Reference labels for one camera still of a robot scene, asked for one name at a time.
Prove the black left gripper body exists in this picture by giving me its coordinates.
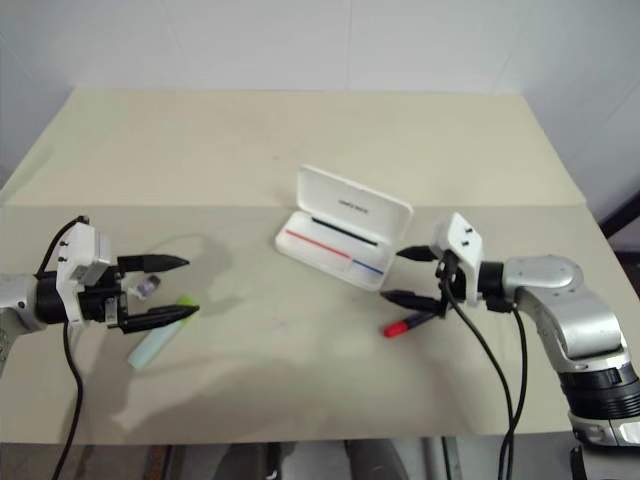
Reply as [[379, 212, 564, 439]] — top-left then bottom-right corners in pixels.
[[77, 264, 129, 332]]

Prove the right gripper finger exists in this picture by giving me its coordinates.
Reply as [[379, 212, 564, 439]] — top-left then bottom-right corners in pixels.
[[380, 289, 444, 313], [396, 244, 436, 263]]

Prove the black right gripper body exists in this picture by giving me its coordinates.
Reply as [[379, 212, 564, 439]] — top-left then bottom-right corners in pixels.
[[432, 248, 469, 319]]

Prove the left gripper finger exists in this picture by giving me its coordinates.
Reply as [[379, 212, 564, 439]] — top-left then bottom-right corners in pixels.
[[121, 305, 202, 335], [118, 254, 191, 274]]

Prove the small grey sharpener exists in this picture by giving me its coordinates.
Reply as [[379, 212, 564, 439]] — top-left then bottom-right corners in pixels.
[[136, 274, 163, 301]]

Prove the pale highlighter with green cap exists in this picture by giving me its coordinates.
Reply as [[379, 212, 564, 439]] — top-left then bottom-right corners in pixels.
[[127, 295, 201, 371]]

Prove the black marker with red cap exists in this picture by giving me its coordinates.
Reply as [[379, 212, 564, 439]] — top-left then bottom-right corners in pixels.
[[383, 310, 437, 340]]

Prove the white hard pencil case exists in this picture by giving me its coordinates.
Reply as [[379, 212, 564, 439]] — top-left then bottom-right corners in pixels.
[[273, 164, 416, 291]]

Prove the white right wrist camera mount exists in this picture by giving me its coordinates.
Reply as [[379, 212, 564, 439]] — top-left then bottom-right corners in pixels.
[[430, 212, 486, 306]]

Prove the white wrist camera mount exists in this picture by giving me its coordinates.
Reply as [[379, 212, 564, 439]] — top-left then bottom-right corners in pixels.
[[56, 222, 112, 327], [430, 212, 486, 306]]

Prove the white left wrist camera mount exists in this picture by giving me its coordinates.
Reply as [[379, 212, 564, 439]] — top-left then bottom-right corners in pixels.
[[56, 222, 112, 327]]

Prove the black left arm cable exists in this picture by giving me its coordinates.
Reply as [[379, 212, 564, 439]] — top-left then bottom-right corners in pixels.
[[33, 215, 91, 480]]

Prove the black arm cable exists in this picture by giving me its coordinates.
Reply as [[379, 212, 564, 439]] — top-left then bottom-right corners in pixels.
[[439, 269, 529, 480], [33, 215, 91, 480]]

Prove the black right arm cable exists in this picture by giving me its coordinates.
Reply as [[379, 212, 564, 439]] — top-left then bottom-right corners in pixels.
[[439, 269, 529, 480]]

